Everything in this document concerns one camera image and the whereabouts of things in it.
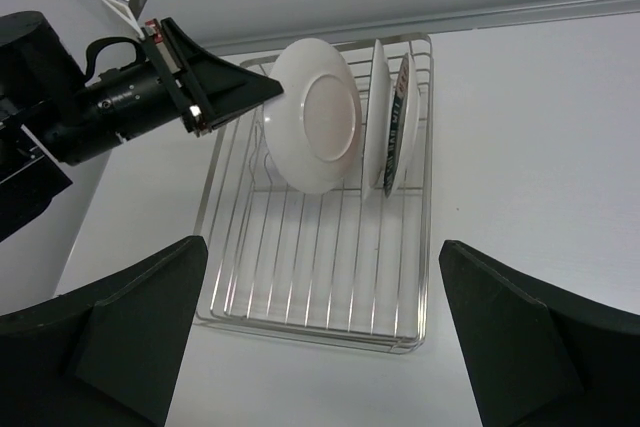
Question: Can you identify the orange sunburst plate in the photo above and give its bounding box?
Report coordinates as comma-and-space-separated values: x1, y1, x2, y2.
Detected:
361, 39, 392, 202

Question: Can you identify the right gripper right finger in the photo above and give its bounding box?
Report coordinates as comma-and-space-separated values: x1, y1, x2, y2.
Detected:
439, 240, 639, 426

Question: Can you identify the metal wire dish rack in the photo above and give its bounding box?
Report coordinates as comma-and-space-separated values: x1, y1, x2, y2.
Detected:
194, 33, 434, 354

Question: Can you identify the green rimmed plate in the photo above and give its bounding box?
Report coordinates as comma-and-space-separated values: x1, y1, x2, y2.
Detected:
384, 53, 421, 197

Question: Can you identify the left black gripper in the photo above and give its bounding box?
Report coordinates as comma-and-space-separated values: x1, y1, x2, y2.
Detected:
39, 18, 284, 165

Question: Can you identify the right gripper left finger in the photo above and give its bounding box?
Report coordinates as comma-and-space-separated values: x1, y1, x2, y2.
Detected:
1, 236, 208, 426

